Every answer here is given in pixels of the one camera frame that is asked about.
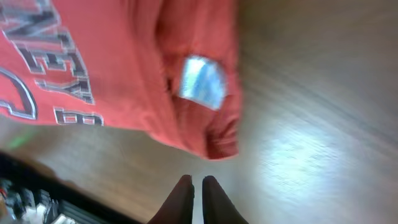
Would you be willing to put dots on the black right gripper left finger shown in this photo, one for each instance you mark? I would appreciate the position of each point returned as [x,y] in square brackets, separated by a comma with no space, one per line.
[178,207]

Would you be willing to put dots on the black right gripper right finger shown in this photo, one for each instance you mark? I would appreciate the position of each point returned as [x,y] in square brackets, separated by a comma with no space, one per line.
[217,207]

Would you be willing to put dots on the orange red t-shirt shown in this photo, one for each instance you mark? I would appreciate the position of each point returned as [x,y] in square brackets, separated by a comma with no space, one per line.
[168,68]

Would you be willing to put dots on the black equipment rack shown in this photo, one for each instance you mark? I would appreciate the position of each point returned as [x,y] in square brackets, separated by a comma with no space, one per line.
[27,196]

